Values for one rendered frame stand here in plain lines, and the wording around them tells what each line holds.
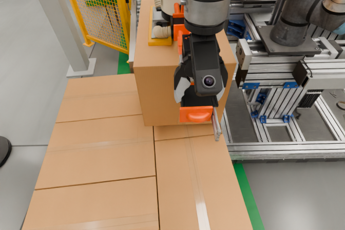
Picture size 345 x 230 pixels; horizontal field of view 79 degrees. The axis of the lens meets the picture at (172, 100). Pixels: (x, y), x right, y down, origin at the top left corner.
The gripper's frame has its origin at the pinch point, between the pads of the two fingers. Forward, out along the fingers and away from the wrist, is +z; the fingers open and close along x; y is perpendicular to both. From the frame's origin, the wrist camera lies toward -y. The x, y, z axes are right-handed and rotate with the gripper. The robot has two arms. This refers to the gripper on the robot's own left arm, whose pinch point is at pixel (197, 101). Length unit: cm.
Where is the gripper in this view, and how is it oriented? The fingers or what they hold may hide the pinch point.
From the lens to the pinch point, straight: 50.8
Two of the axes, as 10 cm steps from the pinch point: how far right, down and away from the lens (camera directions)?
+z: 0.2, 6.6, 7.5
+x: -10.0, 0.5, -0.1
